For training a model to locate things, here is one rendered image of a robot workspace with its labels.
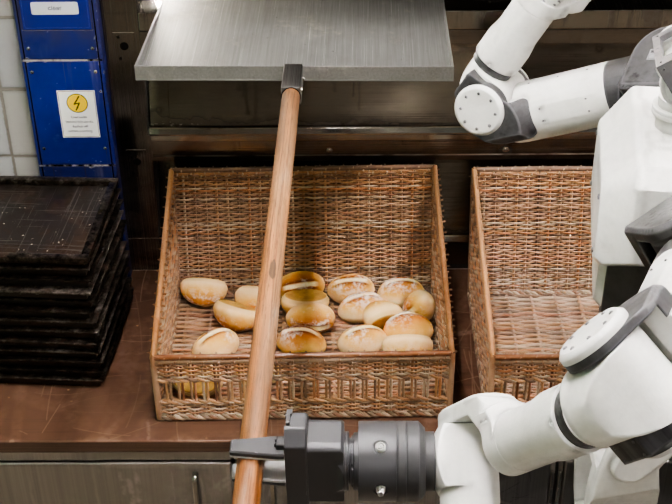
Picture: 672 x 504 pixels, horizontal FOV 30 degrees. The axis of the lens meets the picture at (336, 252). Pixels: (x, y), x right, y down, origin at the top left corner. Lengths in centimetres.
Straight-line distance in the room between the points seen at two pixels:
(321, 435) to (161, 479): 107
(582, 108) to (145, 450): 104
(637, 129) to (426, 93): 98
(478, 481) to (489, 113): 68
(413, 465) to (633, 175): 44
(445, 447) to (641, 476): 53
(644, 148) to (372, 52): 84
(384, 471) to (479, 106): 69
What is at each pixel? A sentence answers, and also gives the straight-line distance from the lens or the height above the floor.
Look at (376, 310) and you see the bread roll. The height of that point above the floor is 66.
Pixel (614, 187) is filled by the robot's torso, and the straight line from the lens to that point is 154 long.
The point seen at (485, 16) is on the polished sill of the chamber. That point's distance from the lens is 247.
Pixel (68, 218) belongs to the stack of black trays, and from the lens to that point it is 242.
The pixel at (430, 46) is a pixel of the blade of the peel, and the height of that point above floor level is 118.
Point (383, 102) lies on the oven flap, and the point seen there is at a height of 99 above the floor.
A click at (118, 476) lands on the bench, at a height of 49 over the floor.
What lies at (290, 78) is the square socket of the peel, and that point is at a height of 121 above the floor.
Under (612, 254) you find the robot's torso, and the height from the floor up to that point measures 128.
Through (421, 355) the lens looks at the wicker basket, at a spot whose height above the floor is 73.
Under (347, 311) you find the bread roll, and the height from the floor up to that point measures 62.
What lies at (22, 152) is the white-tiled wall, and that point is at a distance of 267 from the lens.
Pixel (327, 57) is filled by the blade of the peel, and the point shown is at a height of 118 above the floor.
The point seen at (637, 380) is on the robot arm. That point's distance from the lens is 118.
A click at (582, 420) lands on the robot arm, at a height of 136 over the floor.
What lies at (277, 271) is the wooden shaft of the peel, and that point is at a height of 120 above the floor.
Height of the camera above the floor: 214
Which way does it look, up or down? 34 degrees down
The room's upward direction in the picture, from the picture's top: 1 degrees counter-clockwise
